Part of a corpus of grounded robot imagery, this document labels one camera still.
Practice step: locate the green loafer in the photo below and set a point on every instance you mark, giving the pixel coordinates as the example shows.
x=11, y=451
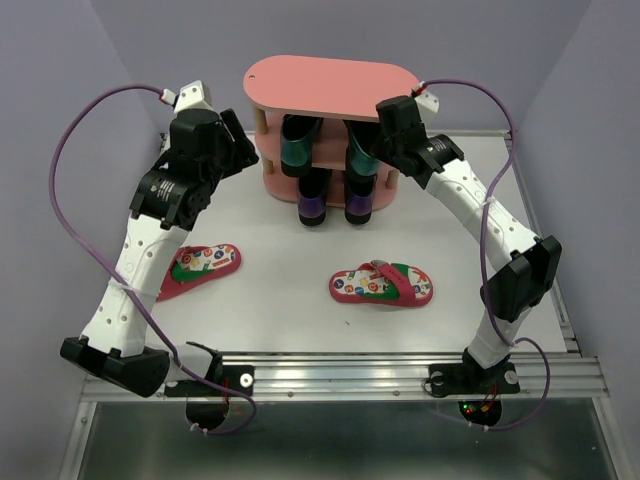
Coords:
x=360, y=163
x=297, y=137

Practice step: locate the red flip-flop centre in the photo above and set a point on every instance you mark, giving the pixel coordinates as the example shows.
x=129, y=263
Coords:
x=382, y=283

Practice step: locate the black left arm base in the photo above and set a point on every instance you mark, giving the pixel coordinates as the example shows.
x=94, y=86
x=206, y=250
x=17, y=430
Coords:
x=218, y=395

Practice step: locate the purple loafer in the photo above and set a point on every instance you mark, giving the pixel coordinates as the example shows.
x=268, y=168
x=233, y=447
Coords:
x=312, y=196
x=359, y=199

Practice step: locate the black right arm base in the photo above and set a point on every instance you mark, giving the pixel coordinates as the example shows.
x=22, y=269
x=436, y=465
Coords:
x=480, y=389

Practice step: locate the pink three-tier shoe shelf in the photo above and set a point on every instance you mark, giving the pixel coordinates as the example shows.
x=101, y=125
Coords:
x=335, y=90

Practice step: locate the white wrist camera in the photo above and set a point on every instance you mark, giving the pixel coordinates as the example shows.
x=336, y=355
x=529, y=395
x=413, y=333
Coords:
x=428, y=105
x=195, y=95

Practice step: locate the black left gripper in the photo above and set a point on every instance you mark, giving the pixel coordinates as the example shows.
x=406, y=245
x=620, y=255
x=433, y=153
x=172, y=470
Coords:
x=244, y=154

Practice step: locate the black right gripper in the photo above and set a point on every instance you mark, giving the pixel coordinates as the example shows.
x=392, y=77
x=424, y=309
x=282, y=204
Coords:
x=378, y=149

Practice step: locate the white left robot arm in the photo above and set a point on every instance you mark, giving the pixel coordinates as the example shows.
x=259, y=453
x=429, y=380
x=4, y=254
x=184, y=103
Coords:
x=112, y=346

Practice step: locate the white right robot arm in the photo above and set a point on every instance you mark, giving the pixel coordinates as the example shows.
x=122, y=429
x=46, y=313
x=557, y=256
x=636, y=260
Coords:
x=518, y=266

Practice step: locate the red flip-flop left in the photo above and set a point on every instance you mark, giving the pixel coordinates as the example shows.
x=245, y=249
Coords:
x=194, y=266

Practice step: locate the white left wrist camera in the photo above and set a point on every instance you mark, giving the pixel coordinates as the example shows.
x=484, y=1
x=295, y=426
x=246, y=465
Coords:
x=195, y=95

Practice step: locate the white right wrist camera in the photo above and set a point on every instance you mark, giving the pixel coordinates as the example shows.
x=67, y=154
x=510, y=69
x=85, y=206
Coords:
x=428, y=105

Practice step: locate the aluminium front rail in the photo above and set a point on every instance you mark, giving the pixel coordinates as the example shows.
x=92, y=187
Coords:
x=369, y=377

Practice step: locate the red flip-flop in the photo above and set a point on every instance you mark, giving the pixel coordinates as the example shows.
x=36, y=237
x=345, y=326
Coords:
x=194, y=266
x=382, y=283

